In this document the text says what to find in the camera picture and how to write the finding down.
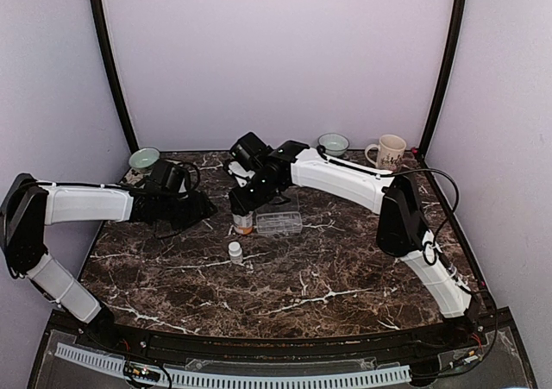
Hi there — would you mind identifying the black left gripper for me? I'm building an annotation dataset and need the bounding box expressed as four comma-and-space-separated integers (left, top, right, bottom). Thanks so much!
159, 190, 216, 231

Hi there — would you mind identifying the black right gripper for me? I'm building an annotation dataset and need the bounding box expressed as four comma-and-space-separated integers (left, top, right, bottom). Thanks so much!
229, 173, 280, 216

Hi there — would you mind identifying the clear plastic pill organizer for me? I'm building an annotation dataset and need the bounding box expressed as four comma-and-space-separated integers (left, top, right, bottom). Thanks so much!
254, 192, 303, 236

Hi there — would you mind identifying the orange pill bottle grey cap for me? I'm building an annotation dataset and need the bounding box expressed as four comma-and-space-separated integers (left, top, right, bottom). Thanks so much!
232, 212, 254, 235

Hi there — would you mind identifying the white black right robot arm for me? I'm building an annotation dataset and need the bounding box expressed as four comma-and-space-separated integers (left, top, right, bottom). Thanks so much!
228, 132, 479, 349

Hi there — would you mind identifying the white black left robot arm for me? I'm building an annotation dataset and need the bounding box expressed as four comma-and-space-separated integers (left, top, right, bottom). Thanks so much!
1, 173, 217, 351

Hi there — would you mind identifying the pale green ceramic bowl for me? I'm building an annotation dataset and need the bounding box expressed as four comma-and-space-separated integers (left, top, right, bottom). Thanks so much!
128, 147, 160, 173

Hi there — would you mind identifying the small white pill bottle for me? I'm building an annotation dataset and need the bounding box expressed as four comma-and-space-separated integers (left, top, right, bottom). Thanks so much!
228, 242, 243, 264

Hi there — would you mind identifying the teal striped ceramic bowl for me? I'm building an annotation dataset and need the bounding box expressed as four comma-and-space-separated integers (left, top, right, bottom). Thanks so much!
318, 133, 349, 158

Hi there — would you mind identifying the cream floral ceramic mug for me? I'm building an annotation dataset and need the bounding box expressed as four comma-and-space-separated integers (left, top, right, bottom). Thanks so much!
364, 135, 407, 172

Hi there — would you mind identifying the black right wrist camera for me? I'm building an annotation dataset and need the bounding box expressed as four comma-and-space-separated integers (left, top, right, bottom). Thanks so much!
229, 132, 271, 172

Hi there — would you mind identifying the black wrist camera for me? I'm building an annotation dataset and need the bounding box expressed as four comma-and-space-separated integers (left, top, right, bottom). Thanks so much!
147, 160, 191, 193
229, 132, 271, 172

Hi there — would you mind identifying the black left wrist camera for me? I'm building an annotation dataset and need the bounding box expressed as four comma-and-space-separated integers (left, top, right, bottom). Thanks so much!
147, 160, 191, 193

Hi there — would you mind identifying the white slotted cable duct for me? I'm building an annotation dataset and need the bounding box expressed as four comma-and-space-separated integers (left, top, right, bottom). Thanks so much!
54, 343, 411, 389

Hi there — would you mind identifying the black left corner post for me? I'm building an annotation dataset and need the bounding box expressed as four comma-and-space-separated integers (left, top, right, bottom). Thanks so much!
89, 0, 139, 154

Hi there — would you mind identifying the black corner post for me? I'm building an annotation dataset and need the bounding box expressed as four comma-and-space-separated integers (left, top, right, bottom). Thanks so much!
418, 0, 467, 158
89, 0, 139, 154

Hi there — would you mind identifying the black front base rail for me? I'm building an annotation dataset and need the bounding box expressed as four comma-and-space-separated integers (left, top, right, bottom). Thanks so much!
42, 309, 514, 364

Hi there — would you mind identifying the black right corner post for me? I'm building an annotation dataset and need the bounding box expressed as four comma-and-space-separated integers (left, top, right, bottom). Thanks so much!
418, 0, 467, 158

